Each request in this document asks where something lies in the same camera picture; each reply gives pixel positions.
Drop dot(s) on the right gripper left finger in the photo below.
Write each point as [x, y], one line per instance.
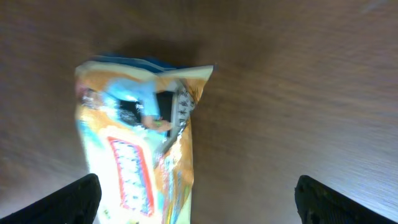
[76, 203]

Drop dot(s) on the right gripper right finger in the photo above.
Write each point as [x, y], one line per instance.
[319, 204]

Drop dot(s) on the yellow snack bag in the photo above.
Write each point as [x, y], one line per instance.
[133, 116]

